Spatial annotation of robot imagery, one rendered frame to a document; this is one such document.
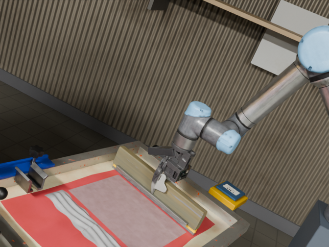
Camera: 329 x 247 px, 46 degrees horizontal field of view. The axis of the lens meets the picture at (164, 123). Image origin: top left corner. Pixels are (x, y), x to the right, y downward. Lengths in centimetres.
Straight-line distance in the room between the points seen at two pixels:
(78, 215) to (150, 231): 23
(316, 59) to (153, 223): 71
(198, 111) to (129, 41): 240
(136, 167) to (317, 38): 74
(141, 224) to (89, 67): 263
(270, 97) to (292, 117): 208
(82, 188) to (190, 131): 41
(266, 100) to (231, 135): 17
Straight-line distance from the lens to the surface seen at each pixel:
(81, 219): 122
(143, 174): 140
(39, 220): 119
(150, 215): 135
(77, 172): 142
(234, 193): 168
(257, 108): 128
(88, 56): 376
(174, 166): 129
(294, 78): 124
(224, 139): 120
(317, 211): 137
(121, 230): 124
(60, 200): 127
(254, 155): 346
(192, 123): 122
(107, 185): 140
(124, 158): 145
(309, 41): 108
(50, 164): 133
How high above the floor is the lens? 172
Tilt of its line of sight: 22 degrees down
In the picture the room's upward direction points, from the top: 23 degrees clockwise
